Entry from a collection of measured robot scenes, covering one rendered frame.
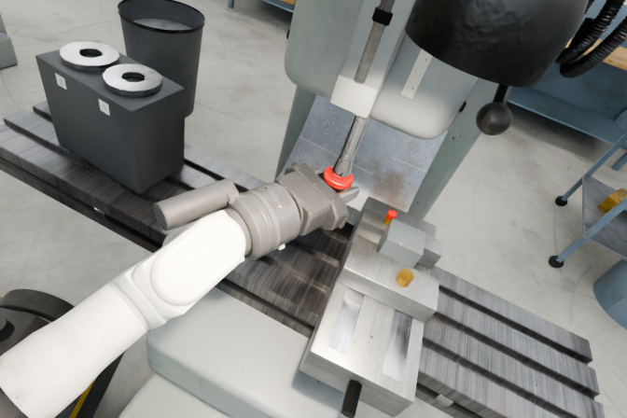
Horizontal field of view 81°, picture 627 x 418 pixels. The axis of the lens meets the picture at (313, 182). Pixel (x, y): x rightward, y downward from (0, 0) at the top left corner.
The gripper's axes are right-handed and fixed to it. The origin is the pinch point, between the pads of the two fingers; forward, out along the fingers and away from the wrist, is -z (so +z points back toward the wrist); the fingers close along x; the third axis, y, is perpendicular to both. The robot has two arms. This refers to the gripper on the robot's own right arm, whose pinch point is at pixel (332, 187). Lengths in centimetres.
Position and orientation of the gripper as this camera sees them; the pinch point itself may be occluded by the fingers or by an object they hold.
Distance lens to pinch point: 58.6
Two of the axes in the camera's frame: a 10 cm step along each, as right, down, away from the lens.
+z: -7.2, 3.1, -6.2
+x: -6.5, -6.2, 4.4
